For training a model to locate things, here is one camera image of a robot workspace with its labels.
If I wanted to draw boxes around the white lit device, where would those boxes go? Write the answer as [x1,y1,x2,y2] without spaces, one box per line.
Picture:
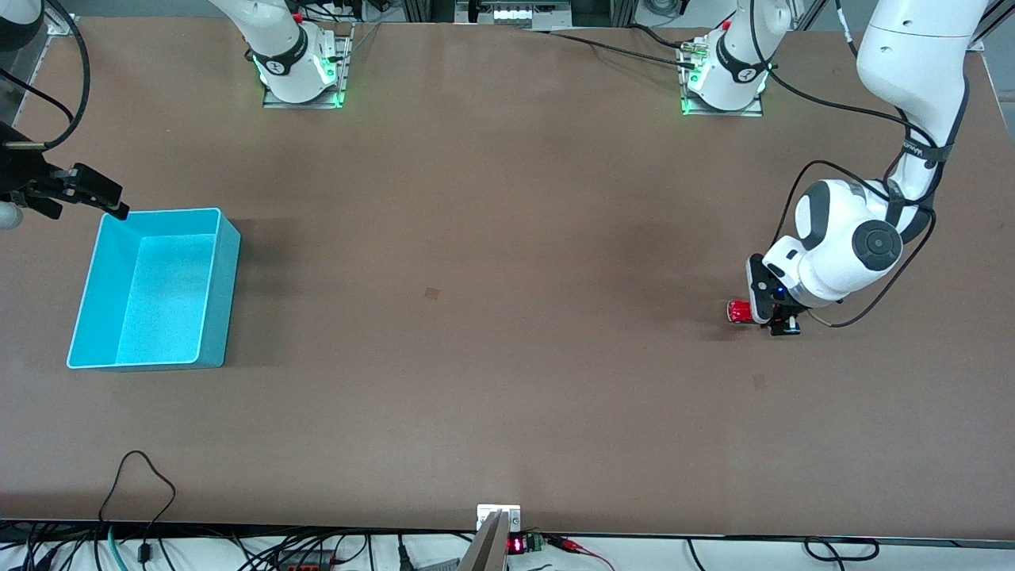
[456,0,573,25]

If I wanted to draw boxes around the grey metal post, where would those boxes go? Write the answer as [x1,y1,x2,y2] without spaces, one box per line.
[458,511,509,571]

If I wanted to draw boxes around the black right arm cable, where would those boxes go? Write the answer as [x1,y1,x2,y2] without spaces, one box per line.
[0,0,91,151]

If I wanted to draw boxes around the red clip leads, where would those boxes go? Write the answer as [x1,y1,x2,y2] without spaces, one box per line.
[546,535,615,571]

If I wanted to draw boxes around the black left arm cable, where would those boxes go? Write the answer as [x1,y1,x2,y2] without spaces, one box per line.
[747,0,938,328]

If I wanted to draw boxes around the black cable to arm base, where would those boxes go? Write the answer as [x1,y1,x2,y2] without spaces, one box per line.
[519,24,703,71]

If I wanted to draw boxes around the thin black looped cable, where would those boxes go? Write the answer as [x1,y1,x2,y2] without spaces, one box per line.
[99,450,177,565]

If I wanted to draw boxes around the black power strip orange switches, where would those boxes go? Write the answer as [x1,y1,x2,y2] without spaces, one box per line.
[278,551,350,571]

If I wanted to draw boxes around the white mounting bracket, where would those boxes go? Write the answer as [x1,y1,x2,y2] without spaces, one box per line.
[477,504,522,532]

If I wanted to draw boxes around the black coiled cable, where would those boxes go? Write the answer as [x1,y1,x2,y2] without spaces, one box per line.
[803,537,881,562]

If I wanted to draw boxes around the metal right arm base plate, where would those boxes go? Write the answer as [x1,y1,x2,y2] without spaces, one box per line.
[262,22,354,109]

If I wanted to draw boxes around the blue plastic box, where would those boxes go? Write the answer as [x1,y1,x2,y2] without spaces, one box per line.
[67,208,242,371]

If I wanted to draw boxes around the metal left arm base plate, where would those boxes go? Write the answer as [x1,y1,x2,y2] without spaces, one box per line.
[680,38,764,117]

